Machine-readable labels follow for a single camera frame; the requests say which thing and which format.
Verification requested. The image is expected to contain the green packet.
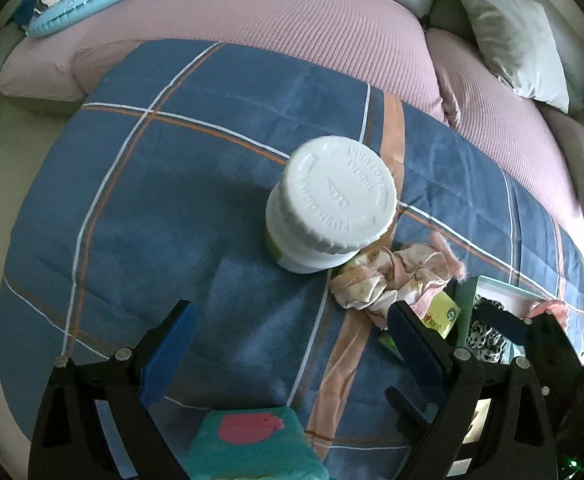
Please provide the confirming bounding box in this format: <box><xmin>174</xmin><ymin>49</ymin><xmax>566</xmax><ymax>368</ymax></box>
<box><xmin>378</xmin><ymin>292</ymin><xmax>462</xmax><ymax>356</ymax></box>

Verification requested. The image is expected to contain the green storage box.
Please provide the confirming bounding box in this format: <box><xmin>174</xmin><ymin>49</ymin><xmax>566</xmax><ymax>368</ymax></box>
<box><xmin>452</xmin><ymin>274</ymin><xmax>580</xmax><ymax>366</ymax></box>

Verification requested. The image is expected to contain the light grey pillow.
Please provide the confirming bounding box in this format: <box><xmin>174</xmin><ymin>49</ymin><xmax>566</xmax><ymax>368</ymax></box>
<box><xmin>444</xmin><ymin>0</ymin><xmax>571</xmax><ymax>114</ymax></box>

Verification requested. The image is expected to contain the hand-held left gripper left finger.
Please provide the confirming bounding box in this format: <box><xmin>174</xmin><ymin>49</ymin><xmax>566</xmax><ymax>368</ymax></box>
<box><xmin>28</xmin><ymin>300</ymin><xmax>196</xmax><ymax>480</ymax></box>

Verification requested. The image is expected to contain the pink floral cloth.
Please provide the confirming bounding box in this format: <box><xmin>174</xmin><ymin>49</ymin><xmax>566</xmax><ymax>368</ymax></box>
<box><xmin>329</xmin><ymin>232</ymin><xmax>469</xmax><ymax>331</ymax></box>

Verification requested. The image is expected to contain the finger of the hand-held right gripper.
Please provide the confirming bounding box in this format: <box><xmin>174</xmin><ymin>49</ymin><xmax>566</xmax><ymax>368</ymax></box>
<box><xmin>473</xmin><ymin>305</ymin><xmax>584</xmax><ymax>391</ymax></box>

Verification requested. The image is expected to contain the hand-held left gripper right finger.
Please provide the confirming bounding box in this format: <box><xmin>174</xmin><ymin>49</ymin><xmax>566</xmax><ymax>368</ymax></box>
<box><xmin>386</xmin><ymin>301</ymin><xmax>559</xmax><ymax>480</ymax></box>

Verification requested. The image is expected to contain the leopard print cloth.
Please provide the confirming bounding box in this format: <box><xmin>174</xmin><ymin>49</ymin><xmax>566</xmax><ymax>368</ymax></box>
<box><xmin>464</xmin><ymin>297</ymin><xmax>513</xmax><ymax>363</ymax></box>

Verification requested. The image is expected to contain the teal towel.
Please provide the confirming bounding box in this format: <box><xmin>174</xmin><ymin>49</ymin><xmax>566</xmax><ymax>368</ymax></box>
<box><xmin>187</xmin><ymin>406</ymin><xmax>330</xmax><ymax>480</ymax></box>

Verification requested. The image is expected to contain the white bottle with green label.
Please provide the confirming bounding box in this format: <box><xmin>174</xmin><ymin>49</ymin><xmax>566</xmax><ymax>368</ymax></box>
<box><xmin>265</xmin><ymin>136</ymin><xmax>399</xmax><ymax>275</ymax></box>

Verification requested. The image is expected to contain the blue plaid blanket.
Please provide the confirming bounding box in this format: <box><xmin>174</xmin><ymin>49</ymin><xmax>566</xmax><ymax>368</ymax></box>
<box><xmin>0</xmin><ymin>39</ymin><xmax>584</xmax><ymax>480</ymax></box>

